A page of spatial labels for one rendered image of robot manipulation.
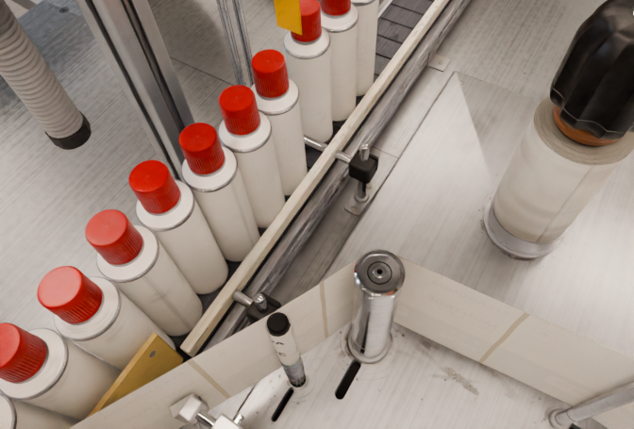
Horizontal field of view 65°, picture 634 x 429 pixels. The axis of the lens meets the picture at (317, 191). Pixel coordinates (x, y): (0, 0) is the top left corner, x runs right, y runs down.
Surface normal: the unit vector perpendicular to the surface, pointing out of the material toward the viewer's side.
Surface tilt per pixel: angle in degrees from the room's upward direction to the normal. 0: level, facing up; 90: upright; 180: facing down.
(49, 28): 0
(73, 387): 90
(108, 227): 3
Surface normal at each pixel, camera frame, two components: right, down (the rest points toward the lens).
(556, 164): -0.66, 0.65
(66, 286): -0.09, -0.53
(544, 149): -0.88, 0.44
